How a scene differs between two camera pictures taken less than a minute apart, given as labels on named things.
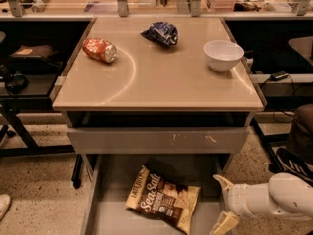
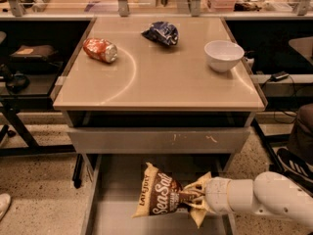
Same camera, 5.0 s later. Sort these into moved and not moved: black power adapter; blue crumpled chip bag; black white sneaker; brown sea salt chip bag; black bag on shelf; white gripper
Moved: white gripper; brown sea salt chip bag
Not moved: black power adapter; blue crumpled chip bag; black bag on shelf; black white sneaker
